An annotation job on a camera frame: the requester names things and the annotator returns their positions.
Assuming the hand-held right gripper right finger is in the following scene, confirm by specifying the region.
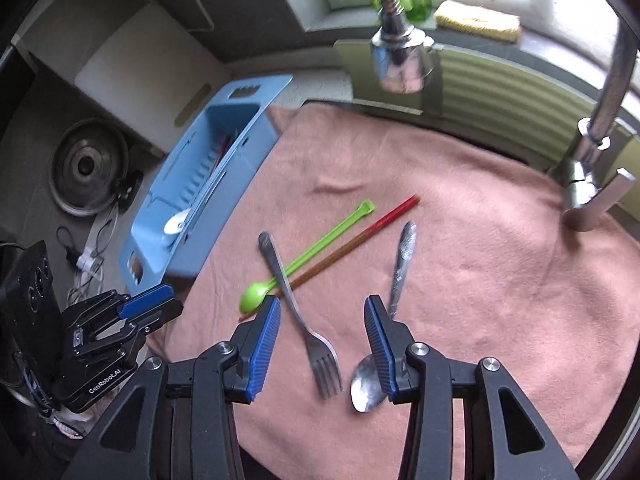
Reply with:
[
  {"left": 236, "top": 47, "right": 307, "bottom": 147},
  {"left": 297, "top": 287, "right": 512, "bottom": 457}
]
[{"left": 364, "top": 295, "right": 581, "bottom": 480}]

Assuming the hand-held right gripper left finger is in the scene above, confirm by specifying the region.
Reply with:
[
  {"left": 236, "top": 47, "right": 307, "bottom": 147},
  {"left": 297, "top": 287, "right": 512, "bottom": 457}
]
[{"left": 60, "top": 295, "right": 283, "bottom": 480}]

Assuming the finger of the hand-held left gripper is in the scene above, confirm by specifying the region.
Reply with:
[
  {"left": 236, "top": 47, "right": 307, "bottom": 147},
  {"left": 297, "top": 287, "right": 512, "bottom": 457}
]
[
  {"left": 65, "top": 285, "right": 174, "bottom": 326},
  {"left": 75, "top": 300, "right": 183, "bottom": 358}
]

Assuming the plain metal fork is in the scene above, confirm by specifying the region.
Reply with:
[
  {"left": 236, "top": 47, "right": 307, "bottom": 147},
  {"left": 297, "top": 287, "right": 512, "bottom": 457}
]
[{"left": 257, "top": 232, "right": 344, "bottom": 401}]

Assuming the blue plastic basket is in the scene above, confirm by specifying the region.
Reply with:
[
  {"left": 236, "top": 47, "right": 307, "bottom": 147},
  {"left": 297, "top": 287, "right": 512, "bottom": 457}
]
[{"left": 120, "top": 75, "right": 294, "bottom": 297}]

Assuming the white ceramic spoon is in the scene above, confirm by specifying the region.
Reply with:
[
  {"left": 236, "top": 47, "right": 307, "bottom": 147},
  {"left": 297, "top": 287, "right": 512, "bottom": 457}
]
[{"left": 164, "top": 208, "right": 192, "bottom": 236}]

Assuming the patterned-handle metal spoon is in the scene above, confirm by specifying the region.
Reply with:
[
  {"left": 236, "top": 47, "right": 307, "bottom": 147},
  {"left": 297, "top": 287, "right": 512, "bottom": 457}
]
[{"left": 350, "top": 221, "right": 418, "bottom": 414}]

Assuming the green plastic spoon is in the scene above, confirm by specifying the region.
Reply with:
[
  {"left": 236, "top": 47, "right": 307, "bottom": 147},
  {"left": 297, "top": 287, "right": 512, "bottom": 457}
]
[{"left": 239, "top": 200, "right": 376, "bottom": 312}]

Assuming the white power plug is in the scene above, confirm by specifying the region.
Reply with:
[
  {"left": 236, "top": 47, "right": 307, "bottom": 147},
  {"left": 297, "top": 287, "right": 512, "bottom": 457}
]
[{"left": 75, "top": 249, "right": 103, "bottom": 273}]

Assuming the pink towel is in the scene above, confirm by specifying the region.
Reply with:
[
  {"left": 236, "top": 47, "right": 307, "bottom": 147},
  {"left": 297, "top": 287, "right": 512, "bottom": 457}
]
[{"left": 147, "top": 102, "right": 640, "bottom": 480}]

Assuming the white cutting board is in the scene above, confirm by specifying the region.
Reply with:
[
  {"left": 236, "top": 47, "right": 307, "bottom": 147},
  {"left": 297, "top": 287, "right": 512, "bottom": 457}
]
[{"left": 74, "top": 2, "right": 227, "bottom": 157}]

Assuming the chrome faucet sprayer head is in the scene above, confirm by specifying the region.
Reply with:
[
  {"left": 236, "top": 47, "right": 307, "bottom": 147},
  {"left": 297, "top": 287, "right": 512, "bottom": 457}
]
[{"left": 369, "top": 0, "right": 441, "bottom": 96}]

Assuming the yellow sponge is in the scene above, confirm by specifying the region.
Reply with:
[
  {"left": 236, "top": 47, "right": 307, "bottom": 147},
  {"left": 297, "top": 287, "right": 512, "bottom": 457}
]
[{"left": 433, "top": 0, "right": 522, "bottom": 42}]

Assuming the chrome faucet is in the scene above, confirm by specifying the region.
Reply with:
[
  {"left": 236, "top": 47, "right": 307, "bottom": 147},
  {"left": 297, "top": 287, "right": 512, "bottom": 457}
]
[{"left": 547, "top": 7, "right": 640, "bottom": 232}]

